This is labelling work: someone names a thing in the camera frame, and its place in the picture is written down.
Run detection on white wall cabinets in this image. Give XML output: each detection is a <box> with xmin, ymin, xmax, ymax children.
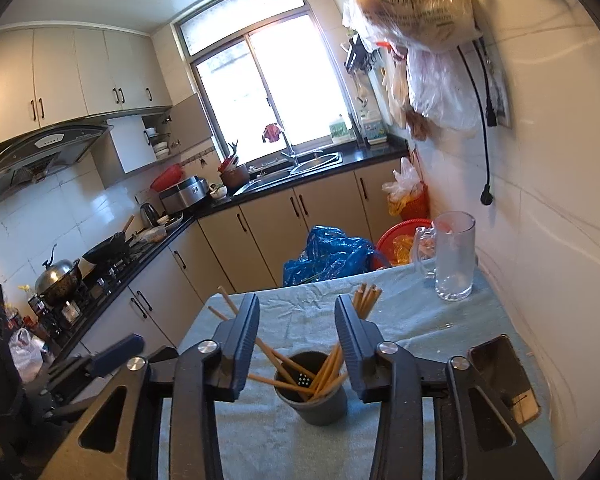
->
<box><xmin>0</xmin><ymin>25</ymin><xmax>173</xmax><ymax>151</ymax></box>

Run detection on blue plastic bag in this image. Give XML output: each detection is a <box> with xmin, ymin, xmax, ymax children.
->
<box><xmin>282</xmin><ymin>226</ymin><xmax>381</xmax><ymax>288</ymax></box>

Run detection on black smartphone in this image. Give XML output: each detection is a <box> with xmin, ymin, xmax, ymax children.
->
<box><xmin>467</xmin><ymin>334</ymin><xmax>541</xmax><ymax>427</ymax></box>

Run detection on steel kitchen sink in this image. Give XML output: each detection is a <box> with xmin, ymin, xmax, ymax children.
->
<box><xmin>232</xmin><ymin>150</ymin><xmax>343</xmax><ymax>196</ymax></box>

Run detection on steel wok with lid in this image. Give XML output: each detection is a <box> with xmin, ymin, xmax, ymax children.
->
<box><xmin>34</xmin><ymin>244</ymin><xmax>83</xmax><ymax>306</ymax></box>

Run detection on silver rice cooker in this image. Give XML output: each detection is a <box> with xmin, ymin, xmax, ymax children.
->
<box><xmin>159</xmin><ymin>175</ymin><xmax>211</xmax><ymax>213</ymax></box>

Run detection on large printed plastic bag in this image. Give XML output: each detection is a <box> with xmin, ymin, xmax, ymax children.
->
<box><xmin>352</xmin><ymin>0</ymin><xmax>483</xmax><ymax>53</ymax></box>

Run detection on black frying pan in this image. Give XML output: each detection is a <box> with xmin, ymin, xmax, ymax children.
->
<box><xmin>82</xmin><ymin>215</ymin><xmax>137</xmax><ymax>265</ymax></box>

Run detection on black knife rack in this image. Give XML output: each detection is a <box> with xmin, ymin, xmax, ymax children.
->
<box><xmin>344</xmin><ymin>34</ymin><xmax>381</xmax><ymax>73</ymax></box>

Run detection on translucent white plastic bag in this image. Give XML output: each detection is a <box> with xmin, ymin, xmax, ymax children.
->
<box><xmin>406</xmin><ymin>47</ymin><xmax>483</xmax><ymax>131</ymax></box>

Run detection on gas stove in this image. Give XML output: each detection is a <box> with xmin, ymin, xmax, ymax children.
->
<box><xmin>35</xmin><ymin>240</ymin><xmax>151</xmax><ymax>331</ymax></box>

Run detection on red plastic basin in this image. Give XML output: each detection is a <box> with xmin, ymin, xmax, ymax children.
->
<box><xmin>150</xmin><ymin>162</ymin><xmax>186</xmax><ymax>193</ymax></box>

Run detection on bunch of wooden chopsticks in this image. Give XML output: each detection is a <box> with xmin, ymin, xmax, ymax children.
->
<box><xmin>207</xmin><ymin>282</ymin><xmax>384</xmax><ymax>403</ymax></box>

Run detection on open dish cabinet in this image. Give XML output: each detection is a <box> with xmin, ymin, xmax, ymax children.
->
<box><xmin>92</xmin><ymin>92</ymin><xmax>216</xmax><ymax>176</ymax></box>

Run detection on steel kitchen faucet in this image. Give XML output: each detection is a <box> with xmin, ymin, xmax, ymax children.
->
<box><xmin>280</xmin><ymin>127</ymin><xmax>301</xmax><ymax>166</ymax></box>

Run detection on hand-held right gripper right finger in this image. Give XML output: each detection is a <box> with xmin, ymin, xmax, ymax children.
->
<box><xmin>333</xmin><ymin>295</ymin><xmax>556</xmax><ymax>480</ymax></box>

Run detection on dark grey perforated chopstick holder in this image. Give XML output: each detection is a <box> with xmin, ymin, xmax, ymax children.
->
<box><xmin>272</xmin><ymin>351</ymin><xmax>349</xmax><ymax>427</ymax></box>

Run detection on brown clay pot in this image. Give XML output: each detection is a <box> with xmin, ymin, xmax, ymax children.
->
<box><xmin>219</xmin><ymin>162</ymin><xmax>251</xmax><ymax>190</ymax></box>

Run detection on steel kettle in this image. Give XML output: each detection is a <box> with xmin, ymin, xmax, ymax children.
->
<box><xmin>139</xmin><ymin>201</ymin><xmax>162</xmax><ymax>228</ymax></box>

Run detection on tray of food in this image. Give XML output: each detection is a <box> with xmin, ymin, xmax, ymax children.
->
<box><xmin>135</xmin><ymin>225</ymin><xmax>168</xmax><ymax>243</ymax></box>

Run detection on red plastic basket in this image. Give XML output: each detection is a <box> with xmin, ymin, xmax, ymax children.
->
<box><xmin>375</xmin><ymin>218</ymin><xmax>433</xmax><ymax>268</ymax></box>

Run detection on clear glass mug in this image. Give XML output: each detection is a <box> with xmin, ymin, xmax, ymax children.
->
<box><xmin>411</xmin><ymin>211</ymin><xmax>477</xmax><ymax>303</ymax></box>

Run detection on kitchen window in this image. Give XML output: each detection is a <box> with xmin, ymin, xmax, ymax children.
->
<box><xmin>172</xmin><ymin>0</ymin><xmax>361</xmax><ymax>163</ymax></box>

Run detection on cluster of condiment bottles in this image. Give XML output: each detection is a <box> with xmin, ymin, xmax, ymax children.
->
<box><xmin>2</xmin><ymin>302</ymin><xmax>63</xmax><ymax>341</ymax></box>

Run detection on black power cable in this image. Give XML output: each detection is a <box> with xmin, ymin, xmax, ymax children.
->
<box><xmin>472</xmin><ymin>40</ymin><xmax>499</xmax><ymax>128</ymax></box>
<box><xmin>457</xmin><ymin>45</ymin><xmax>497</xmax><ymax>207</ymax></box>

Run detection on bundle of kitchen utensils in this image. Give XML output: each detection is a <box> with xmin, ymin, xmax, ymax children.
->
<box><xmin>217</xmin><ymin>140</ymin><xmax>242</xmax><ymax>171</ymax></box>

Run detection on green white detergent bottle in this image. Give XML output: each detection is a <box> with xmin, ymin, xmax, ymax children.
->
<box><xmin>329</xmin><ymin>114</ymin><xmax>357</xmax><ymax>145</ymax></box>

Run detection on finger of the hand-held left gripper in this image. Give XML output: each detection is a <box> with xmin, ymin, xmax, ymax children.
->
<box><xmin>146</xmin><ymin>345</ymin><xmax>182</xmax><ymax>367</ymax></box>
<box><xmin>44</xmin><ymin>334</ymin><xmax>147</xmax><ymax>412</ymax></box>

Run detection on grey green tablecloth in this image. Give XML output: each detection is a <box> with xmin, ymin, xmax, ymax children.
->
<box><xmin>157</xmin><ymin>255</ymin><xmax>551</xmax><ymax>480</ymax></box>

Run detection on green white carton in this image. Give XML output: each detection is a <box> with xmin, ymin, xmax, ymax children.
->
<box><xmin>361</xmin><ymin>107</ymin><xmax>387</xmax><ymax>145</ymax></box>

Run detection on range hood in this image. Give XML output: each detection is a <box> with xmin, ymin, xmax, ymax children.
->
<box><xmin>0</xmin><ymin>124</ymin><xmax>115</xmax><ymax>211</ymax></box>

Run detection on beige plastic bag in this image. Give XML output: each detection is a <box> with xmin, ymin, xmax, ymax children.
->
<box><xmin>380</xmin><ymin>52</ymin><xmax>411</xmax><ymax>126</ymax></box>

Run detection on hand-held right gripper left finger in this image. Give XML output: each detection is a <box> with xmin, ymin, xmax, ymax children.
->
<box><xmin>40</xmin><ymin>292</ymin><xmax>261</xmax><ymax>480</ymax></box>

